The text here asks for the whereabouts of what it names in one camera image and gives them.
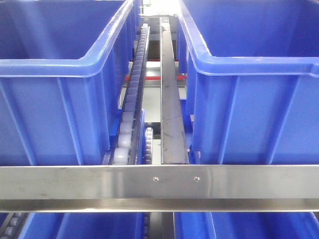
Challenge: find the grey roller conveyor track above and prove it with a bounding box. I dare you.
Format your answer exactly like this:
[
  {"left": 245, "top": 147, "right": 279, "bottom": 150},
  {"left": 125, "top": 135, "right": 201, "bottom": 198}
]
[{"left": 102, "top": 23, "right": 150, "bottom": 165}]

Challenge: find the stainless steel shelf rack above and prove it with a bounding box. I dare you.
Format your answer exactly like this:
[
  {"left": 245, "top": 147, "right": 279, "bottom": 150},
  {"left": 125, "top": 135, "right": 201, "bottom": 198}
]
[{"left": 0, "top": 164, "right": 319, "bottom": 212}]

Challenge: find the dark steel divider rail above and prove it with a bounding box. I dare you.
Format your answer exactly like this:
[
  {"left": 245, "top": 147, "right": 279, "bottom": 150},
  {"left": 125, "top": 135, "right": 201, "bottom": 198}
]
[{"left": 159, "top": 17, "right": 189, "bottom": 164}]

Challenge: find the lower roller conveyor track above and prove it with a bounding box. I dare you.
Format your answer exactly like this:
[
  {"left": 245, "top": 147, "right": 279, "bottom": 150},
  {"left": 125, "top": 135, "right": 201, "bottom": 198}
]
[{"left": 0, "top": 212, "right": 28, "bottom": 239}]

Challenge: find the blue bin shelf centre-right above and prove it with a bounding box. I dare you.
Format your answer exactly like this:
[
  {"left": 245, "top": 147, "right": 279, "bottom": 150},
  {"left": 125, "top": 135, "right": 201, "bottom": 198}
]
[{"left": 177, "top": 0, "right": 319, "bottom": 164}]

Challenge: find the lower left blue bin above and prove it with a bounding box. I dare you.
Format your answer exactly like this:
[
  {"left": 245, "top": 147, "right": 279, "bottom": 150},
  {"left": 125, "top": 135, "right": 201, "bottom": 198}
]
[{"left": 19, "top": 213, "right": 144, "bottom": 239}]

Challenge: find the blue bin shelf centre-left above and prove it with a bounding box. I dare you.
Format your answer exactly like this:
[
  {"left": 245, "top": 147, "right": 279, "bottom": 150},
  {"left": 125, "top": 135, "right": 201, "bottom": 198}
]
[{"left": 0, "top": 0, "right": 135, "bottom": 166}]

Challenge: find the blue bin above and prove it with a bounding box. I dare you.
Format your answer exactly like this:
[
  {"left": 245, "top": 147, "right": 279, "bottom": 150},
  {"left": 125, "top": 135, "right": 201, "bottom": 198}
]
[
  {"left": 174, "top": 212, "right": 319, "bottom": 239},
  {"left": 19, "top": 213, "right": 144, "bottom": 239}
]

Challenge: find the lower right blue bin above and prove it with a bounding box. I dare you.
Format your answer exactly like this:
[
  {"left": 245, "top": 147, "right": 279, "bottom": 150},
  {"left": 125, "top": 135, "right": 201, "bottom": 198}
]
[{"left": 174, "top": 212, "right": 319, "bottom": 239}]

